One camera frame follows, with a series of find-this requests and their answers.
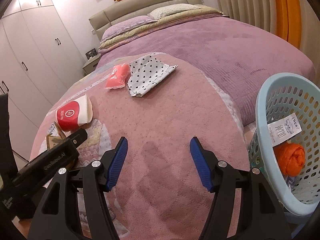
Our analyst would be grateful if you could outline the pink plastic packet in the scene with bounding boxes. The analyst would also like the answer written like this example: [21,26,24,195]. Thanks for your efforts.
[105,64,130,90]

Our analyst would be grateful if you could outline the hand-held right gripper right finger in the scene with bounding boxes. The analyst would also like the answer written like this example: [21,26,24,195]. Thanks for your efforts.
[189,137,292,240]

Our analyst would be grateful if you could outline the grey nightstand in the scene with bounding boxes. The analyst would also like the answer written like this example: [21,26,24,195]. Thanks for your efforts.
[82,55,101,75]

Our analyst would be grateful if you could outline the beige curtain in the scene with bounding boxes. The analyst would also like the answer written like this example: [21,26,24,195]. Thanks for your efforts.
[211,0,278,37]
[299,0,318,63]

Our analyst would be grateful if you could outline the orange curtain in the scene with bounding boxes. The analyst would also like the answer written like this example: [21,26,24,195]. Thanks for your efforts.
[271,0,302,48]

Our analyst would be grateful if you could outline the orange plastic bag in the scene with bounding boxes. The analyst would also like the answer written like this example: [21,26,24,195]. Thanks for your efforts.
[273,142,306,178]

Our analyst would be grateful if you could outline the white dotted pillow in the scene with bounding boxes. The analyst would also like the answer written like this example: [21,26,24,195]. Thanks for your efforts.
[147,3,198,20]

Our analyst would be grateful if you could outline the polka dot cloth pouch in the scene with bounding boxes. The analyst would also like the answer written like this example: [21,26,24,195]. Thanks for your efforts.
[126,54,179,98]

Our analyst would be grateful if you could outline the pink towel blanket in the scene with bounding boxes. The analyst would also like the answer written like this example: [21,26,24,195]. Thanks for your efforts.
[30,52,250,240]

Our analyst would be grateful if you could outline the purple pillow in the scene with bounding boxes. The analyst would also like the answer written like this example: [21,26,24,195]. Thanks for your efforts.
[101,15,150,42]

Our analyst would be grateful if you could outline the light blue plastic basket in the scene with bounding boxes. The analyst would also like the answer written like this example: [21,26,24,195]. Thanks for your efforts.
[247,73,320,217]

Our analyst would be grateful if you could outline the beige padded headboard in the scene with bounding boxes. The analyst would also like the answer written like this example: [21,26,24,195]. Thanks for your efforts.
[89,0,204,42]

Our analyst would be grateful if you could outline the purple bed blanket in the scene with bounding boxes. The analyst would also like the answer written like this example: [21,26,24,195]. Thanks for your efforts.
[96,14,315,127]

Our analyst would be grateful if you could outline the white printed carton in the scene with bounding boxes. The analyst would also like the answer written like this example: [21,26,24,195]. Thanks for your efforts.
[267,114,302,147]

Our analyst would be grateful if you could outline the beige folded quilt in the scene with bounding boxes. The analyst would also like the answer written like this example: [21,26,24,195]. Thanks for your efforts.
[99,4,230,50]

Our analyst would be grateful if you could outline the white wardrobe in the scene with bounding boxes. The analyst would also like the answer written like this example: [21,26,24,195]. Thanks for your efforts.
[0,0,87,160]

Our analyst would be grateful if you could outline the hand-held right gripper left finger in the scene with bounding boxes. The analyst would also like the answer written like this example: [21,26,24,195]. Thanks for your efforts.
[27,136,129,240]

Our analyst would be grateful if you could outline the red and white paper cup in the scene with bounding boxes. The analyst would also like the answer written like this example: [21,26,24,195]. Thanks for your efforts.
[55,94,94,132]

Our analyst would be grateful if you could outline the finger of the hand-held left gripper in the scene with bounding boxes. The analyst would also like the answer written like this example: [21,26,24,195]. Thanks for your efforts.
[60,129,88,148]

